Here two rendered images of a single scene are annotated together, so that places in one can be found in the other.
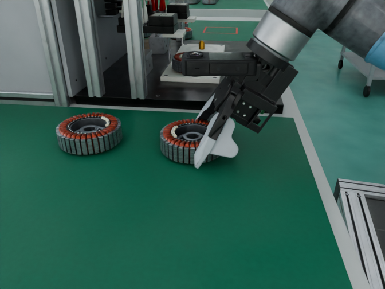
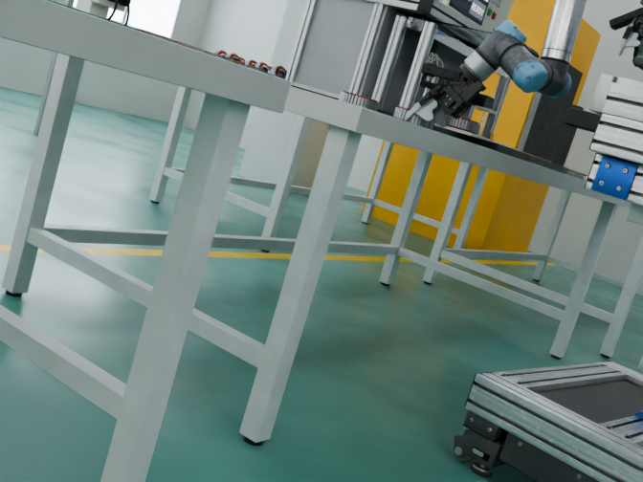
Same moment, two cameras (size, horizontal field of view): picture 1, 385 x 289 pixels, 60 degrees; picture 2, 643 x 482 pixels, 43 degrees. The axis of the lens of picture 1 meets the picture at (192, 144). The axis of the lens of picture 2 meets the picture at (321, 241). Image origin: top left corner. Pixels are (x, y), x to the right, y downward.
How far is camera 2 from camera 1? 178 cm
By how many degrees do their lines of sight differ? 31
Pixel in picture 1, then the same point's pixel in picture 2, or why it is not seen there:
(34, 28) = (357, 52)
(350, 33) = (505, 64)
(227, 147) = (427, 114)
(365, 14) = (512, 54)
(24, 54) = (343, 67)
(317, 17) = (494, 54)
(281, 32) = (474, 57)
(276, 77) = (470, 85)
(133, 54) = (410, 83)
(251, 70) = (456, 76)
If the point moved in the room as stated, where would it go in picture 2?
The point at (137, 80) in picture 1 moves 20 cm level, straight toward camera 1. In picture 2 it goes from (406, 102) to (390, 95)
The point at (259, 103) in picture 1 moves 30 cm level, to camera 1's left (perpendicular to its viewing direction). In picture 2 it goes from (454, 96) to (353, 68)
